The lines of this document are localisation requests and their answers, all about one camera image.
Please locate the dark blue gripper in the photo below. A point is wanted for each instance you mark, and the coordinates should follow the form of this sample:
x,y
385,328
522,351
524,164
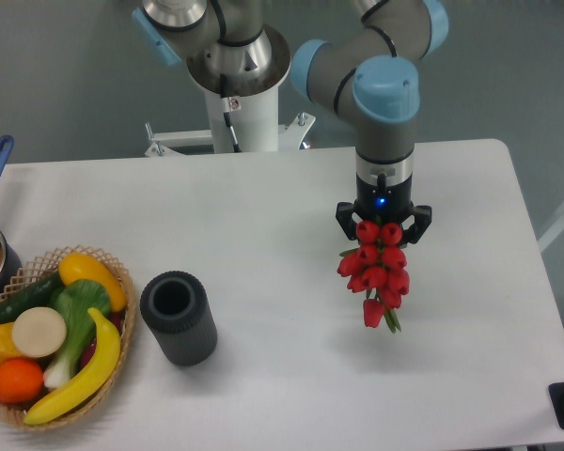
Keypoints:
x,y
384,192

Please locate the red tulip bouquet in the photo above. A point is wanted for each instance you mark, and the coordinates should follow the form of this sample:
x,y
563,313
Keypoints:
x,y
377,269

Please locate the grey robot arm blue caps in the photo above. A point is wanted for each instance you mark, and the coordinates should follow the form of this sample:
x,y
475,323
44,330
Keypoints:
x,y
370,82

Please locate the dark grey ribbed vase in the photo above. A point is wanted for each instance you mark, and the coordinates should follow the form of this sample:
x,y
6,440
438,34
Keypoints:
x,y
175,307

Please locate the red fruit in basket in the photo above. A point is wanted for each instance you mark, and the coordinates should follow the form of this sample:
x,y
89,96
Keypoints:
x,y
117,319

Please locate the yellow banana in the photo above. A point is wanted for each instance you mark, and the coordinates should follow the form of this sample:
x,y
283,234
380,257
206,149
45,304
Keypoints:
x,y
87,382

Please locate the yellow squash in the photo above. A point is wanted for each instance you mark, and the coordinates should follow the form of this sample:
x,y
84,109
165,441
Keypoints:
x,y
77,266

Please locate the green bok choy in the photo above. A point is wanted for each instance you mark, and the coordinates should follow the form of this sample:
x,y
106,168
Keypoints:
x,y
72,304

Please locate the woven wicker basket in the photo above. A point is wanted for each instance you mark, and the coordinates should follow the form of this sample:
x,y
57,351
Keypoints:
x,y
43,266

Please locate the green cucumber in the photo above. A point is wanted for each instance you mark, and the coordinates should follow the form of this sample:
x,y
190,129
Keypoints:
x,y
37,294

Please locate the beige round sliced vegetable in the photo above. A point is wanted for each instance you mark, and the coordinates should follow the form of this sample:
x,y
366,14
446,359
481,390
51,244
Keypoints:
x,y
39,332

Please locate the orange fruit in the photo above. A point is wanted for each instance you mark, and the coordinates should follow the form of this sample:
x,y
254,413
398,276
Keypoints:
x,y
21,380

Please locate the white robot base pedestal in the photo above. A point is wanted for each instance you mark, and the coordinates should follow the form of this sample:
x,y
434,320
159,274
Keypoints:
x,y
237,124

